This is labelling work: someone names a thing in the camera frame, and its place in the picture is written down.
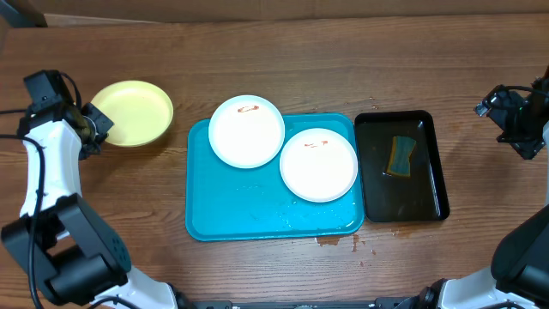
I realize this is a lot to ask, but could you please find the yellow plate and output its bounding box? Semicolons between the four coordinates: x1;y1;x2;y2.
91;81;174;147

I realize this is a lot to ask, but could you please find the green yellow sponge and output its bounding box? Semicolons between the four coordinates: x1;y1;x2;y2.
385;136;417;178

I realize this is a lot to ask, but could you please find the white plate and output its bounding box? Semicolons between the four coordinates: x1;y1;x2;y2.
208;95;286;169
280;128;359;203

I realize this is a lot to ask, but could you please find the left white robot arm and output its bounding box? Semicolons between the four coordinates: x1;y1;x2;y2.
1;70;192;308

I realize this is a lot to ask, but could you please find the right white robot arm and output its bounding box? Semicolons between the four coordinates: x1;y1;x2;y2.
372;73;548;308

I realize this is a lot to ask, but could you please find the black water tray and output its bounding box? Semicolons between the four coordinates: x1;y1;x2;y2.
354;110;450;222

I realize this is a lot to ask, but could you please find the teal plastic tray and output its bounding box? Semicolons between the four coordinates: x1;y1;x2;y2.
185;119;365;242

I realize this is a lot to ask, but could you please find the dark chair leg corner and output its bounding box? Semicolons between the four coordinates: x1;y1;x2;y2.
1;0;47;27

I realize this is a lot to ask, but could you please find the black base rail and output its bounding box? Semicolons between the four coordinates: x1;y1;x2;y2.
193;296;419;309

